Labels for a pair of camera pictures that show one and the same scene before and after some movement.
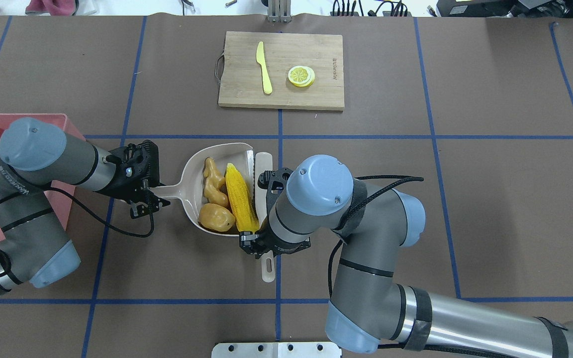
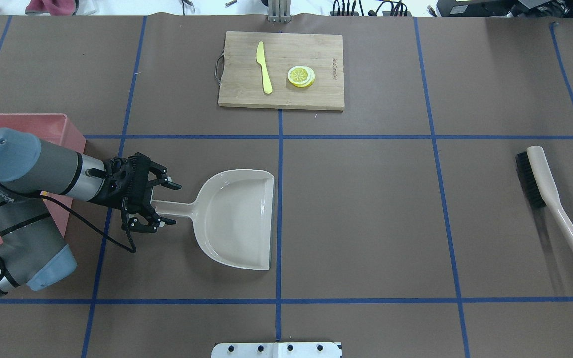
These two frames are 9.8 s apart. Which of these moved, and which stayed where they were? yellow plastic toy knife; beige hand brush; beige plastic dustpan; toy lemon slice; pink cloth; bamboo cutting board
Moved: beige hand brush; beige plastic dustpan
Stayed: pink cloth; bamboo cutting board; toy lemon slice; yellow plastic toy knife
